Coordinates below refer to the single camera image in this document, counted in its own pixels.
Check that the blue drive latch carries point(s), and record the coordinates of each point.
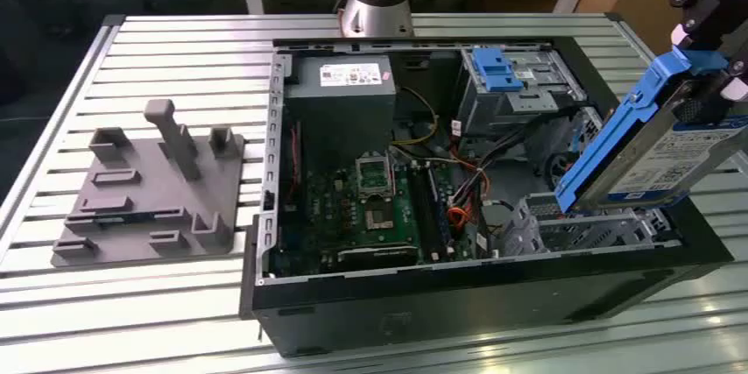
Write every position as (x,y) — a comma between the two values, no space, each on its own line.
(494,72)

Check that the silver optical drive cage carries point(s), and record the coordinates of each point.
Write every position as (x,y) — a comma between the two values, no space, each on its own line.
(532,102)

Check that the black case fan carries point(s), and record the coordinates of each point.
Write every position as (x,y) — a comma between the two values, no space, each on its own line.
(555,172)

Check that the grey power supply unit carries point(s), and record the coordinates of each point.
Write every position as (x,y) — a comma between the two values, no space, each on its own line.
(339,120)

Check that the CPU socket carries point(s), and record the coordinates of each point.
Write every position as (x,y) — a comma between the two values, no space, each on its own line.
(380,216)

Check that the black graphics card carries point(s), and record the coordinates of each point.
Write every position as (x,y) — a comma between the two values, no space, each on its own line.
(376,256)

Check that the black RAM slot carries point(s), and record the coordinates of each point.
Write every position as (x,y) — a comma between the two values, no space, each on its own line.
(423,212)

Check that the blue RAM slot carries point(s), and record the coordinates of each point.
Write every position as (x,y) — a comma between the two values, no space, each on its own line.
(439,212)

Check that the RAM stick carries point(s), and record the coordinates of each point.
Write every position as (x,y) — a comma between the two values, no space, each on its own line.
(123,218)

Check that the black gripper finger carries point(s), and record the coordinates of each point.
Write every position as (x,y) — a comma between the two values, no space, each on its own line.
(712,102)
(704,19)

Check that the hard disk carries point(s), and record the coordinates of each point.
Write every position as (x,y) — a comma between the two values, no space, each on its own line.
(660,164)

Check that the grey parts rack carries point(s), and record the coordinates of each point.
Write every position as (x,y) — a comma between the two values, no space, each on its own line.
(152,181)

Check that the green motherboard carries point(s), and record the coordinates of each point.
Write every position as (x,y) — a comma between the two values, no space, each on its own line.
(327,216)

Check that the black PC case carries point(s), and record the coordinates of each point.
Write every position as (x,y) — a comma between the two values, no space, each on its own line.
(467,304)

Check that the silver disk bay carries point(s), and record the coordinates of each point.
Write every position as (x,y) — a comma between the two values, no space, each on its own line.
(584,234)

